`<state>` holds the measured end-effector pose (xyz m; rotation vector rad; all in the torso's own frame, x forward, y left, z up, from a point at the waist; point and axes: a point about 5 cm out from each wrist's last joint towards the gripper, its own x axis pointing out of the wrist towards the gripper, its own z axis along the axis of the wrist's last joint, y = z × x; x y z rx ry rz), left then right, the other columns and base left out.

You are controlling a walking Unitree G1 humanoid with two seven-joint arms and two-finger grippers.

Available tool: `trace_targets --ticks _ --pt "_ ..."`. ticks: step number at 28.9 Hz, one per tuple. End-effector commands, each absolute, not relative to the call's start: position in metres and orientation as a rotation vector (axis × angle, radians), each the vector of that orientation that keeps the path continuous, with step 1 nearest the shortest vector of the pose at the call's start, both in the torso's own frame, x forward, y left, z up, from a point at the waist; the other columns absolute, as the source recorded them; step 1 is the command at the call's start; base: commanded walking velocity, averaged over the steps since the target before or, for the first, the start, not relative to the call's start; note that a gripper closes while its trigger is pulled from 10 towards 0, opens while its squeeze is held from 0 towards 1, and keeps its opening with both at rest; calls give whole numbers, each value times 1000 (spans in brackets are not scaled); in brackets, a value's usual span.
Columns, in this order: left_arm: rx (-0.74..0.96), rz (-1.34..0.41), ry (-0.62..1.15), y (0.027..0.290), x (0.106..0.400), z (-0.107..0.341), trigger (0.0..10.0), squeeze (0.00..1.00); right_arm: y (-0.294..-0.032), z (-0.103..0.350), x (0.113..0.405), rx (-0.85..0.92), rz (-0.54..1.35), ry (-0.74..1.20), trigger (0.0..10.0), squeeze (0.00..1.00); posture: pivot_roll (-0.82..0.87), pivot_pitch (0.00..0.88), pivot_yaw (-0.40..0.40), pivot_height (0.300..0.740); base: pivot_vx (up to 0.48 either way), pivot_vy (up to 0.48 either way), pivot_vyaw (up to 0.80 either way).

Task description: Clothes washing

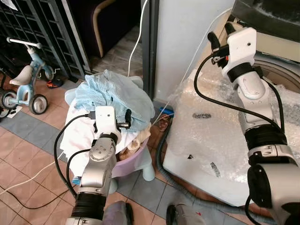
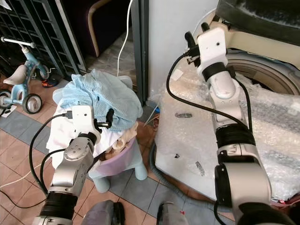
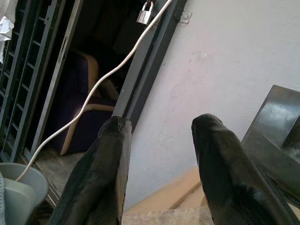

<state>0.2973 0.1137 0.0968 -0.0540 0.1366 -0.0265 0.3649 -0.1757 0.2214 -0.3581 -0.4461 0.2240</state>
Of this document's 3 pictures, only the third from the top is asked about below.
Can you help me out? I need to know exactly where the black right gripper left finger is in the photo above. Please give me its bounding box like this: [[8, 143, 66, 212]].
[[47, 115, 133, 225]]

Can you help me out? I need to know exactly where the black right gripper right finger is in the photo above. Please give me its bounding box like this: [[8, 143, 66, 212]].
[[191, 113, 300, 225]]

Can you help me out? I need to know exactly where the tan wooden board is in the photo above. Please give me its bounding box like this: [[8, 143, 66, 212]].
[[123, 166, 207, 214]]

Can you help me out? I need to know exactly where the dark metal sheet panel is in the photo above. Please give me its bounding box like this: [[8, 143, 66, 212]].
[[241, 84, 300, 207]]

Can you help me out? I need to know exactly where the purple armchair with tan trim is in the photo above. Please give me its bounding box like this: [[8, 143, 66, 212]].
[[50, 49, 117, 156]]

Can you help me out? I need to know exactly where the grey plastic bucket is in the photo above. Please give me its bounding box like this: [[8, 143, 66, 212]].
[[0, 162, 49, 225]]

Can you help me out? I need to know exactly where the dark metal grille gate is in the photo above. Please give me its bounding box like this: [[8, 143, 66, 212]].
[[0, 0, 68, 163]]

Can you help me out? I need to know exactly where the silver padlock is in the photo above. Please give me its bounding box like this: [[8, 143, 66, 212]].
[[136, 0, 155, 25]]

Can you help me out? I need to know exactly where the white cloth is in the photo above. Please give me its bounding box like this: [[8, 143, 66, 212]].
[[0, 0, 18, 63]]

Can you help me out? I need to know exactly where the white cable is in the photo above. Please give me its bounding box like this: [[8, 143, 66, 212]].
[[15, 0, 173, 182]]

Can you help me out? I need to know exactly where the dark metal door frame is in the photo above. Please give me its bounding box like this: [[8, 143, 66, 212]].
[[112, 0, 188, 122]]

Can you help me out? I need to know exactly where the metal wall bracket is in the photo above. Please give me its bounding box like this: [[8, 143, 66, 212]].
[[179, 11, 193, 25]]

